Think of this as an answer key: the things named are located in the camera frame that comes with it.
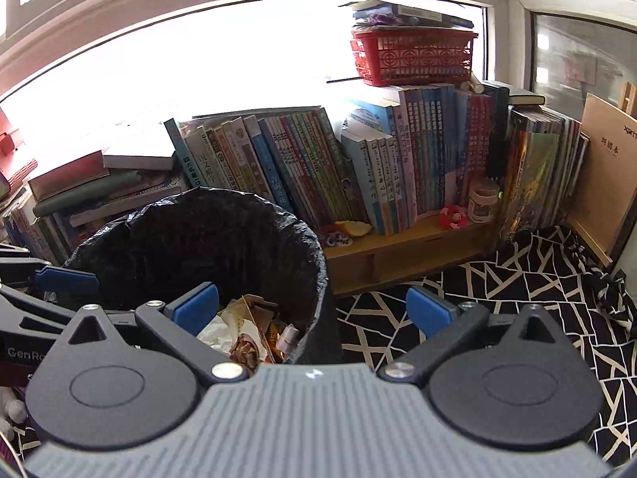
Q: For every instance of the small pink white packet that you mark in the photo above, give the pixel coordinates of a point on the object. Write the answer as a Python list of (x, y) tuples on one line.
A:
[(287, 340)]

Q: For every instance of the red metal house box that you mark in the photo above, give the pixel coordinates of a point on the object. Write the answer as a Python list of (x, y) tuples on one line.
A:
[(16, 158)]

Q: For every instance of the books on red basket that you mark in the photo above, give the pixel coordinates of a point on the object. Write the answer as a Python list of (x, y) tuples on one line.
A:
[(383, 13)]

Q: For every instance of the thin picture books row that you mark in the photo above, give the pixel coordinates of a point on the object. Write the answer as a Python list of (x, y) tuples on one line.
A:
[(546, 154)]

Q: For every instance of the red plastic basket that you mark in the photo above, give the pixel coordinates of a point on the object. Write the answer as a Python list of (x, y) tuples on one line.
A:
[(386, 55)]

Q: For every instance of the row of upright books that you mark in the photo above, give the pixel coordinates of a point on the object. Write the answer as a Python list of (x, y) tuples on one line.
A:
[(401, 154)]

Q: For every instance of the small white plastic jar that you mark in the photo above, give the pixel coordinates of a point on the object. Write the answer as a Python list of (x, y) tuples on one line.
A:
[(483, 200)]

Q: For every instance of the red crochet flower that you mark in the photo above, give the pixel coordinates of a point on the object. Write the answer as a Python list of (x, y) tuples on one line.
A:
[(453, 217)]

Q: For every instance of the wooden desk shelf with drawers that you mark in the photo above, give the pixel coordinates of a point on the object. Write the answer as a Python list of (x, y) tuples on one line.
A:
[(374, 261)]

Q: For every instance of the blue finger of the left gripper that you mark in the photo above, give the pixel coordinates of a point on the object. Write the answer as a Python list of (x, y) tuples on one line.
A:
[(52, 278)]

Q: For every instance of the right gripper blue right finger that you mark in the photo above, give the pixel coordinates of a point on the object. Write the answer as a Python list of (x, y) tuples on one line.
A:
[(430, 310)]

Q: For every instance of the brown dried leaf scrap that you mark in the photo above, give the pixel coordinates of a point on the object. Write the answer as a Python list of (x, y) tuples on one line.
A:
[(245, 352)]

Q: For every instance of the red white charm toy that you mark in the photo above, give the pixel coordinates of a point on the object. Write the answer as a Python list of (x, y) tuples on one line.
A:
[(335, 238)]

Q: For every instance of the orange peel on shelf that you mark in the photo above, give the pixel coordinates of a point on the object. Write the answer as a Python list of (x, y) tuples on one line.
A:
[(352, 228)]

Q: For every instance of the torn white orange cardboard box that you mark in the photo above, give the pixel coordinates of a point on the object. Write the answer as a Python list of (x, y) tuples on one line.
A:
[(250, 314)]

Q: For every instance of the black trash bag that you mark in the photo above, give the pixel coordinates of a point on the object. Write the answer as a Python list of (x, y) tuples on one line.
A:
[(239, 242)]

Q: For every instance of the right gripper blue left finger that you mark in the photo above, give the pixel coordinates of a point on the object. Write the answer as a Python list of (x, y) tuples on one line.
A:
[(181, 319)]

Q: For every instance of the black white patterned tablecloth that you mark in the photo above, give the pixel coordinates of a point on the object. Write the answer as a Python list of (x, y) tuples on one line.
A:
[(529, 381)]

